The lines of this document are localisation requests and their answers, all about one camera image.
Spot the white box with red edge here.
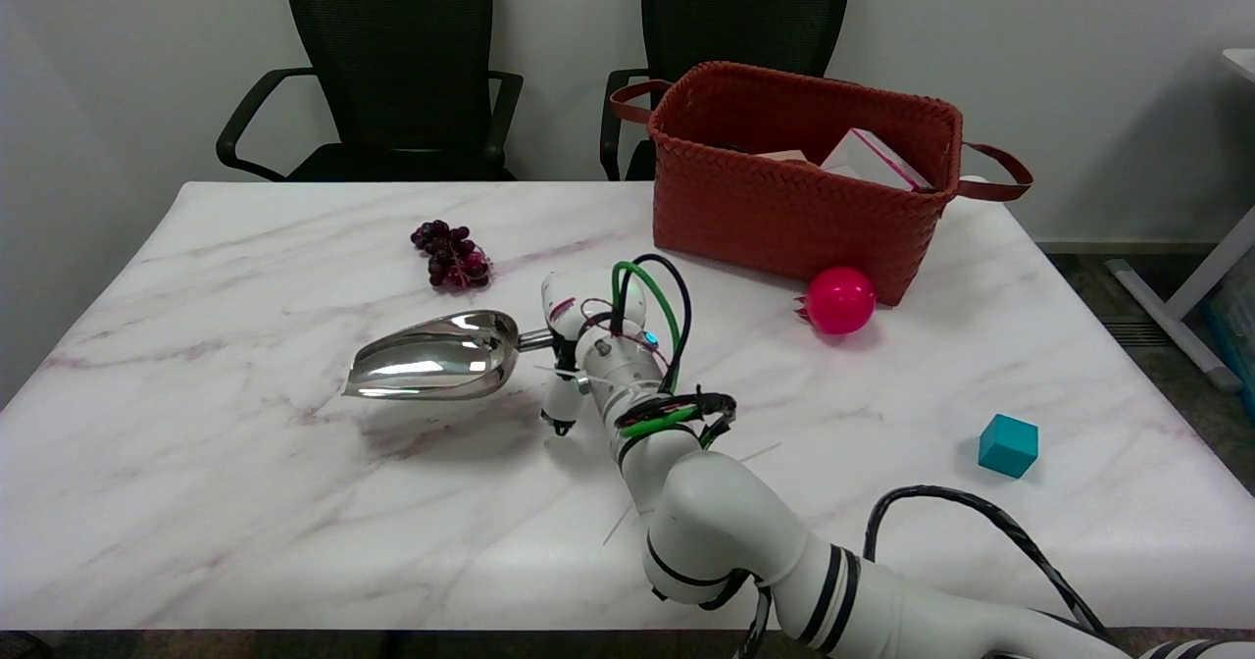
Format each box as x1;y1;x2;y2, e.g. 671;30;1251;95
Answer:
820;127;932;192

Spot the teal cube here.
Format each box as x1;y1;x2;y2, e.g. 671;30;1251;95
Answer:
978;413;1040;479

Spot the green robot cable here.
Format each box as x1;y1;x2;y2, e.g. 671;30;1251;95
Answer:
612;261;687;439

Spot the dark purple grape bunch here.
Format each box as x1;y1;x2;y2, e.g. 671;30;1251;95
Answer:
410;219;494;292

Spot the blue storage bin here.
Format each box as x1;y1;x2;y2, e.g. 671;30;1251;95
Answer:
1206;257;1255;415

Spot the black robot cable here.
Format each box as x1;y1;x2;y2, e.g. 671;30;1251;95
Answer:
618;253;738;449

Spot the stainless steel scoop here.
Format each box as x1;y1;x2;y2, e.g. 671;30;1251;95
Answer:
341;310;556;402

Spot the thin red wire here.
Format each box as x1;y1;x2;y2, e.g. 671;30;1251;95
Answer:
577;297;650;348

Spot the pink toy pomegranate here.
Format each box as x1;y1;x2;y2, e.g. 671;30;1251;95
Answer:
794;266;878;336

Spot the black mesh office chair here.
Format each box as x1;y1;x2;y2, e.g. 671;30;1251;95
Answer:
600;0;856;181
216;0;526;183

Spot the white side desk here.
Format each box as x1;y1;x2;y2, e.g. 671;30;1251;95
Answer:
1106;48;1255;393

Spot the thick black braided cable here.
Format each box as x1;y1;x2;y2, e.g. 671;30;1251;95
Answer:
863;485;1114;642

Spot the red-brown woven basket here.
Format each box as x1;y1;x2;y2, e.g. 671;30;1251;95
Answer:
610;61;1035;307

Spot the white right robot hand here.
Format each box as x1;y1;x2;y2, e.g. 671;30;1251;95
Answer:
539;272;649;437

